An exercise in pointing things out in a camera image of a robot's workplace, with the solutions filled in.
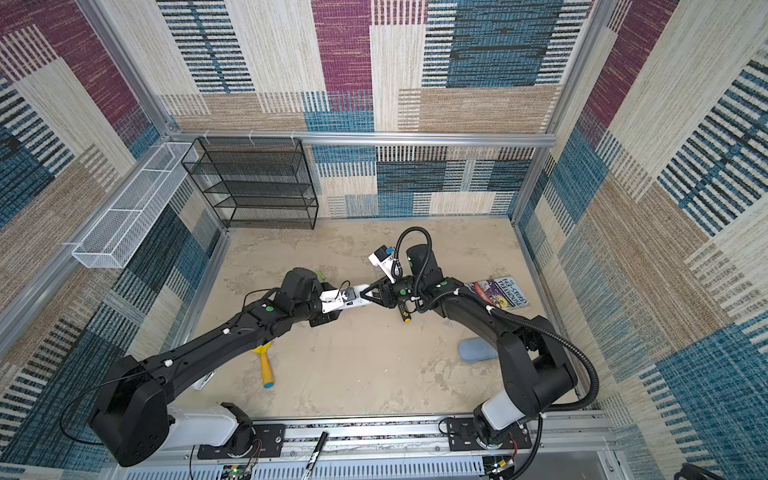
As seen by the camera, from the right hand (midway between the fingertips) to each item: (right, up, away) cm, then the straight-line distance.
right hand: (366, 295), depth 80 cm
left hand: (-9, +1, +4) cm, 10 cm away
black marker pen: (-12, -36, -9) cm, 39 cm away
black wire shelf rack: (-43, +36, +30) cm, 64 cm away
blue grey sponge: (+31, -16, +6) cm, 35 cm away
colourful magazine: (+42, -1, +17) cm, 45 cm away
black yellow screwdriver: (+11, -7, +12) cm, 17 cm away
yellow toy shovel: (-28, -20, +4) cm, 35 cm away
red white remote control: (-3, +1, -8) cm, 8 cm away
